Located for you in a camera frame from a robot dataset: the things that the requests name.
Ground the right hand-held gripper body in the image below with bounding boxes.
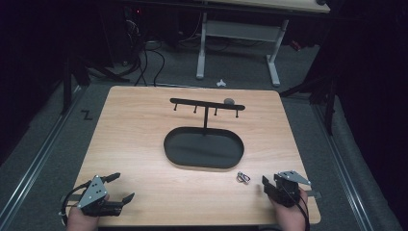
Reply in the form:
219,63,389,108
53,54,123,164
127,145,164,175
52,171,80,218
272,169,312,209

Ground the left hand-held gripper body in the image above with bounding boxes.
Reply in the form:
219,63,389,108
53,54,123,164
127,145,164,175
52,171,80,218
76,174,126,218

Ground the silver metal key ring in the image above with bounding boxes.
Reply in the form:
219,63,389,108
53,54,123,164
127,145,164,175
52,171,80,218
236,171,252,186

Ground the black hook stand with tray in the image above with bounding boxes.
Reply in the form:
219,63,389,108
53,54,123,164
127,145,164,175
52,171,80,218
163,97,246,170

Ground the person's right hand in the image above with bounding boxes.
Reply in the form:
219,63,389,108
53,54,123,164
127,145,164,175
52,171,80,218
269,187,311,231

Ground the person's left hand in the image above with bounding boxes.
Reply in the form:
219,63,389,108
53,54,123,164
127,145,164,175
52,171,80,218
65,193,112,231

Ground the black metal stand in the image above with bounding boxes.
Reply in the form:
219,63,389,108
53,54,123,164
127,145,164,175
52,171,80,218
278,64,342,136
60,54,131,116

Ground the dark computer tower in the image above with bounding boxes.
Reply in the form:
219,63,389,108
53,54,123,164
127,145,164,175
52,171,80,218
123,5,144,65

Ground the white-framed desk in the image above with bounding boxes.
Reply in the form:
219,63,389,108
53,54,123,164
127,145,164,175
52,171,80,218
194,0,331,88

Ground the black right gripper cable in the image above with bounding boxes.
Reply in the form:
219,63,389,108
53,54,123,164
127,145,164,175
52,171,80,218
278,181,312,231

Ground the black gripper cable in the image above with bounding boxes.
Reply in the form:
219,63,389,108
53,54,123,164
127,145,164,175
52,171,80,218
278,181,312,231
59,180,92,226

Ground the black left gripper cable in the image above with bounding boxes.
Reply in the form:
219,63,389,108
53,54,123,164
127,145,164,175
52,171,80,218
59,180,92,226

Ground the aluminium floor rail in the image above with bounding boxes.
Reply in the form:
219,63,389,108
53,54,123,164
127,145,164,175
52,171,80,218
312,104,375,231
0,85,83,226

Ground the black floor cable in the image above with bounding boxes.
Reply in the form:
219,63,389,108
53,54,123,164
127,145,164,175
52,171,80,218
152,47,166,88
134,47,149,87

